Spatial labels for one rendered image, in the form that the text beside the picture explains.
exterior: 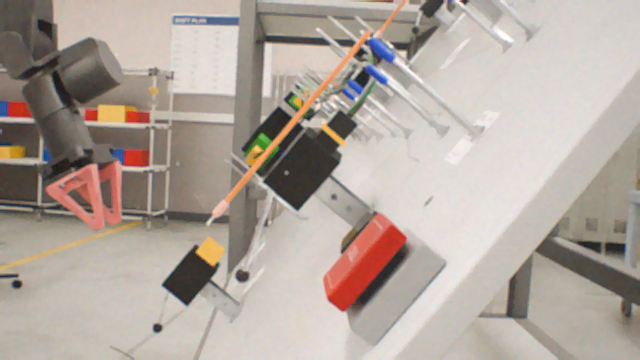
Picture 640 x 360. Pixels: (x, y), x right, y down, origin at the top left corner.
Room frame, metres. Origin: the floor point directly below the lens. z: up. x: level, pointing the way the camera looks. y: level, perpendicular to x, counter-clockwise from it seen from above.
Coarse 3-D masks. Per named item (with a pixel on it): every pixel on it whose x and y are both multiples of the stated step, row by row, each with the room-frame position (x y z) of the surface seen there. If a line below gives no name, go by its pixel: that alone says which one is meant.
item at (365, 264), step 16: (368, 224) 0.39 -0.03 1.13; (384, 224) 0.36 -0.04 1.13; (368, 240) 0.36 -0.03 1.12; (384, 240) 0.35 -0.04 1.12; (400, 240) 0.35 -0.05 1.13; (352, 256) 0.37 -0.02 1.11; (368, 256) 0.35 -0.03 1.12; (384, 256) 0.35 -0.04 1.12; (400, 256) 0.36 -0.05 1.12; (336, 272) 0.37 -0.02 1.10; (352, 272) 0.35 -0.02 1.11; (368, 272) 0.35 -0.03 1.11; (384, 272) 0.36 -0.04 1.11; (336, 288) 0.35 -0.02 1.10; (352, 288) 0.35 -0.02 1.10; (368, 288) 0.36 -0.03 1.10; (336, 304) 0.35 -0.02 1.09
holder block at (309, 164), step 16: (304, 144) 0.60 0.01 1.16; (320, 144) 0.60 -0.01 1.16; (288, 160) 0.60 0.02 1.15; (304, 160) 0.60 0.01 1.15; (320, 160) 0.60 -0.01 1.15; (336, 160) 0.60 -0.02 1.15; (272, 176) 0.60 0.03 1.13; (288, 176) 0.60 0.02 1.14; (304, 176) 0.60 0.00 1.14; (320, 176) 0.60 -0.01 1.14; (288, 192) 0.61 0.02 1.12; (304, 192) 0.60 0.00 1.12
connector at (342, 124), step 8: (336, 112) 0.63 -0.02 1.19; (344, 112) 0.61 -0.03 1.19; (328, 120) 0.63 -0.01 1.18; (336, 120) 0.60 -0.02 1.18; (344, 120) 0.60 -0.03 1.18; (352, 120) 0.60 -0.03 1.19; (336, 128) 0.60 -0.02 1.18; (344, 128) 0.60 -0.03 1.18; (352, 128) 0.60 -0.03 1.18; (320, 136) 0.60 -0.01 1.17; (328, 136) 0.60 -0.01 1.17; (344, 136) 0.60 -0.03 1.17; (328, 144) 0.60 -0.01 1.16; (336, 144) 0.60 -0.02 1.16
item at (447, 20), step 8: (432, 0) 1.28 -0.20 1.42; (440, 0) 1.28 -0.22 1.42; (424, 8) 1.28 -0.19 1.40; (432, 8) 1.28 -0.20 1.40; (440, 8) 1.29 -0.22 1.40; (432, 16) 1.28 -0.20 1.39; (440, 16) 1.29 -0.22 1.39; (448, 16) 1.29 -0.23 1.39; (456, 16) 1.28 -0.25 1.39; (416, 24) 1.30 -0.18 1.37; (448, 24) 1.29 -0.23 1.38; (416, 32) 1.29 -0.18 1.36
